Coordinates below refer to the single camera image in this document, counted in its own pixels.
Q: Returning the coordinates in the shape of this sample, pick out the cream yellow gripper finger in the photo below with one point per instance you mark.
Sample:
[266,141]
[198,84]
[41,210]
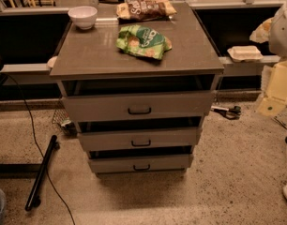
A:
[273,98]

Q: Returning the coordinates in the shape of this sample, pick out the grey top drawer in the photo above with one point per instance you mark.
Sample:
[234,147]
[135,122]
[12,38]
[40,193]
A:
[137,106]

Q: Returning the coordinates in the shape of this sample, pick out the grey drawer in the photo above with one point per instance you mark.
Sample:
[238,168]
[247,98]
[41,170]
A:
[141,164]
[133,139]
[137,106]

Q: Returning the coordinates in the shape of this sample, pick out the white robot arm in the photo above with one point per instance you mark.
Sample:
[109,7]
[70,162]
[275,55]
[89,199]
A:
[274,31]

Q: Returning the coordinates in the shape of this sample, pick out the grey bottom drawer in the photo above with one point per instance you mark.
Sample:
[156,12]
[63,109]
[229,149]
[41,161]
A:
[141,164]

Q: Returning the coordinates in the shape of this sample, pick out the grey drawer cabinet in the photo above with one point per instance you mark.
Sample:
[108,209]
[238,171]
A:
[90,64]

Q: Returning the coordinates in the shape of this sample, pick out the grey middle drawer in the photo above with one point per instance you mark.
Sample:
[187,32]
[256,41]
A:
[133,139]

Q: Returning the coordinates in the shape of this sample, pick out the white foam takeout container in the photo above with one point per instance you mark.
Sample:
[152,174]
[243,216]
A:
[245,53]

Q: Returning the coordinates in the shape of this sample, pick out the green chip bag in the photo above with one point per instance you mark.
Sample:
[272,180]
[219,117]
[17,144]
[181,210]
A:
[143,41]

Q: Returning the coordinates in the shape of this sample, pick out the brown snack bag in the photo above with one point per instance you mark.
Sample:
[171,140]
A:
[145,10]

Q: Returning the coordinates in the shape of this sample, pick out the white ceramic bowl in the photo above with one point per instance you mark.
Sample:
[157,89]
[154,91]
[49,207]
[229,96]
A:
[83,17]

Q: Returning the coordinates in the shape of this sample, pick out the small round beige disc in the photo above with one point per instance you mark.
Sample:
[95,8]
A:
[51,62]

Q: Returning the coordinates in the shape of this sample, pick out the black metal stand leg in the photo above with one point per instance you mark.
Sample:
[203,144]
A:
[33,200]

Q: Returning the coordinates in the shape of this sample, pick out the black handled scissors tool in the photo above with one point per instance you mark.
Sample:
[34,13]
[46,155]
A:
[228,113]

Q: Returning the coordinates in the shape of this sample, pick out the wire mesh basket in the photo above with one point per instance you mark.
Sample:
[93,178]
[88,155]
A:
[63,122]

